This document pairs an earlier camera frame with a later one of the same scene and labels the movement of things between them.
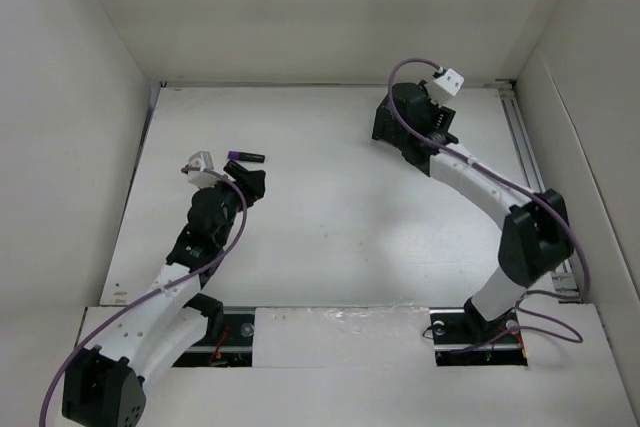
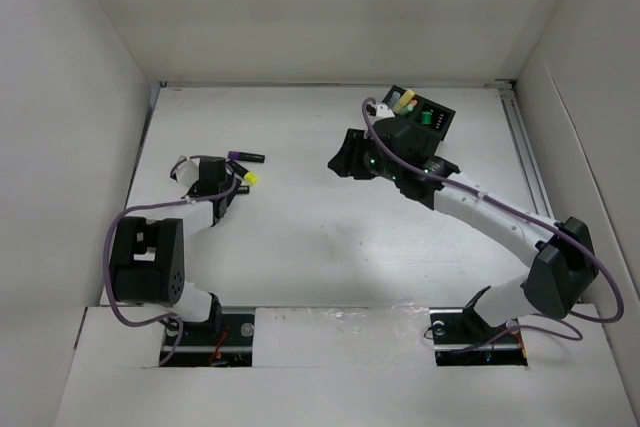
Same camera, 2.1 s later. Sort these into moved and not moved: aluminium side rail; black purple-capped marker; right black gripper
Moved: right black gripper
Not moved: black purple-capped marker; aluminium side rail
